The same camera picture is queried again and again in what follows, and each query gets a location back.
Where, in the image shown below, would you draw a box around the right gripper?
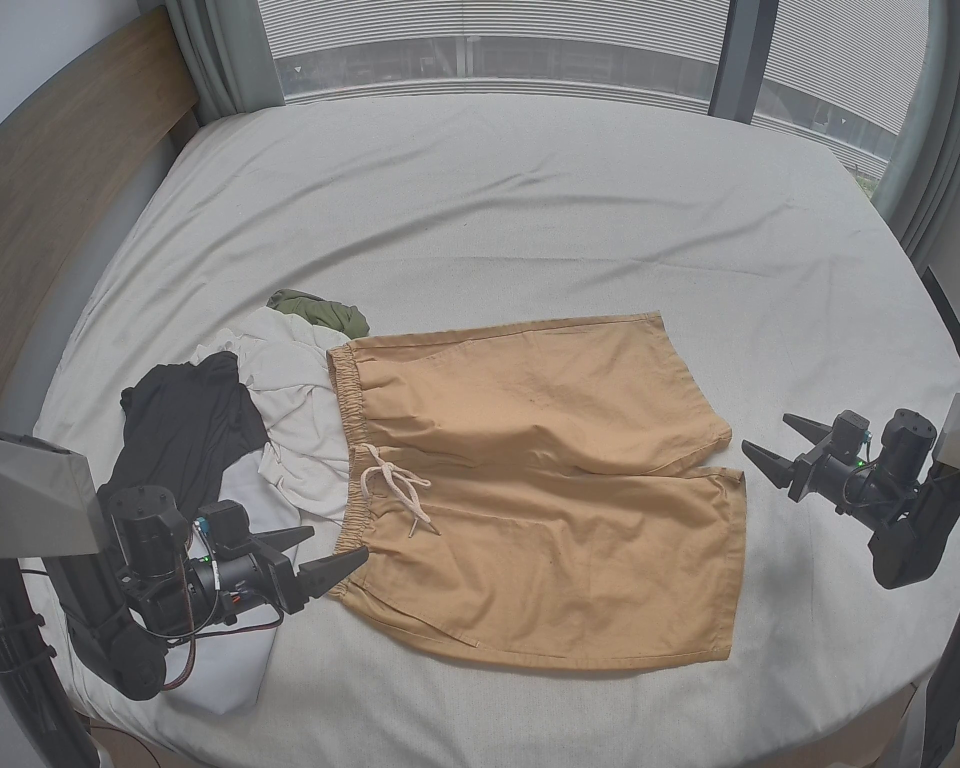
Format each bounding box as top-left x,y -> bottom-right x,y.
742,411 -> 856,511

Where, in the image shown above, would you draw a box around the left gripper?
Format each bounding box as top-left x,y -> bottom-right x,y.
196,525 -> 371,615

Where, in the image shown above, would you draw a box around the tan shorts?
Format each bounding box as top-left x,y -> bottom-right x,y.
326,311 -> 751,670

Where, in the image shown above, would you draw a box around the bed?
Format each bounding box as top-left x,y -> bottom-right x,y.
0,3 -> 960,768

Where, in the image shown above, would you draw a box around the cream white garment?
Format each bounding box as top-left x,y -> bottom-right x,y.
187,306 -> 354,522

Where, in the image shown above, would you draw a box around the bluish white garment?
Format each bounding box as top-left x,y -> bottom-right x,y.
165,453 -> 305,714

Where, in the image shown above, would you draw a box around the black garment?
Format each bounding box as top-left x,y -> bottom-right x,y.
97,351 -> 270,519

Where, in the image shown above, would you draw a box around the green garment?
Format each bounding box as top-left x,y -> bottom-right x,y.
266,288 -> 371,348

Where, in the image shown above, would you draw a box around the grey-green curtain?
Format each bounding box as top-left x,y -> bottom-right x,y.
161,0 -> 290,125
870,0 -> 960,260

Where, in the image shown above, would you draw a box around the window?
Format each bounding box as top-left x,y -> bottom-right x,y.
255,0 -> 931,204

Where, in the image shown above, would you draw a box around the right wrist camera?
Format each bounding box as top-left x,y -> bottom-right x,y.
828,408 -> 871,459

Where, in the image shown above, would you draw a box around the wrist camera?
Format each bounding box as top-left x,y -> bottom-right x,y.
195,501 -> 256,560
828,408 -> 871,459

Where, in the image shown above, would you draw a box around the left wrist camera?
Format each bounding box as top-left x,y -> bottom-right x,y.
195,501 -> 256,560

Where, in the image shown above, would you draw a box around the black cable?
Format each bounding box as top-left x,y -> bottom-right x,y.
168,606 -> 285,642

